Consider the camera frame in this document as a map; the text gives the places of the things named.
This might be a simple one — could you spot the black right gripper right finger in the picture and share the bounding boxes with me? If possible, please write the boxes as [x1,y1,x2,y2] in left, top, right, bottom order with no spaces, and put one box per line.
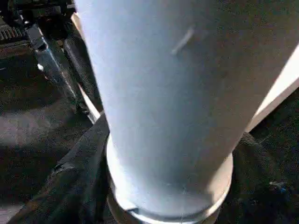
[216,132,299,224]

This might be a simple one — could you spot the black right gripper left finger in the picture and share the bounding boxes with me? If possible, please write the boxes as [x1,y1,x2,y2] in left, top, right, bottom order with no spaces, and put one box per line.
[7,114,114,224]

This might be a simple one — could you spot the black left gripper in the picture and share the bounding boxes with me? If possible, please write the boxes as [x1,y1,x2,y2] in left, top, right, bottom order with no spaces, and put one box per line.
[0,0,103,119]

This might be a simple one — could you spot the white plastic table leg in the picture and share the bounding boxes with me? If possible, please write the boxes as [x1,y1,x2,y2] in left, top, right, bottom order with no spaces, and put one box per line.
[74,0,299,224]

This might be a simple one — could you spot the black plastic mat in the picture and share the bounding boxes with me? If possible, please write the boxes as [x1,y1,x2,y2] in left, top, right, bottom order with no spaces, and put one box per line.
[0,47,299,224]

